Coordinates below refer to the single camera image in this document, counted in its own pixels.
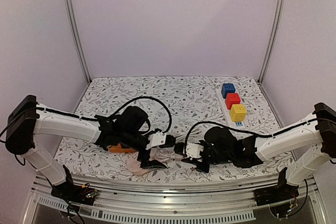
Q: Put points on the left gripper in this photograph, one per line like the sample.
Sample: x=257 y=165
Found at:
x=143 y=159

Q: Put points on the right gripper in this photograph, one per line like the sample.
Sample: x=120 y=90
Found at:
x=202 y=159

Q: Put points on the pink round power socket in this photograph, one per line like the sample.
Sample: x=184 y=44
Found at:
x=133 y=166

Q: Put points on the orange power strip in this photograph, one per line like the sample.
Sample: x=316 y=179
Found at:
x=121 y=149

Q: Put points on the yellow cube socket adapter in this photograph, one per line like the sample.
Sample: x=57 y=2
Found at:
x=238 y=112

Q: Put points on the red cube socket adapter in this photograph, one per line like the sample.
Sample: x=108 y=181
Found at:
x=231 y=99

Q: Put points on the blue cube socket adapter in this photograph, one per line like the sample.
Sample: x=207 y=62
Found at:
x=227 y=88

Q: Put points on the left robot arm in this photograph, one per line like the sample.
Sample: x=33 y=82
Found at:
x=123 y=128

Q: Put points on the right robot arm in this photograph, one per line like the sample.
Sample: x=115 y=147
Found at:
x=317 y=130

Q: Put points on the floral table mat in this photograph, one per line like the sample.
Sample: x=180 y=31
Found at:
x=176 y=104

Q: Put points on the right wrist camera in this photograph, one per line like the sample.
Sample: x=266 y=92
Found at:
x=191 y=150

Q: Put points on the right aluminium frame post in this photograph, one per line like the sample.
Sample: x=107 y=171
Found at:
x=271 y=41

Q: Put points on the aluminium frame post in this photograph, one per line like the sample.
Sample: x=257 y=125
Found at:
x=271 y=41
x=77 y=41

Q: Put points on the left aluminium frame post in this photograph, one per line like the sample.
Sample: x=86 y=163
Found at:
x=77 y=41

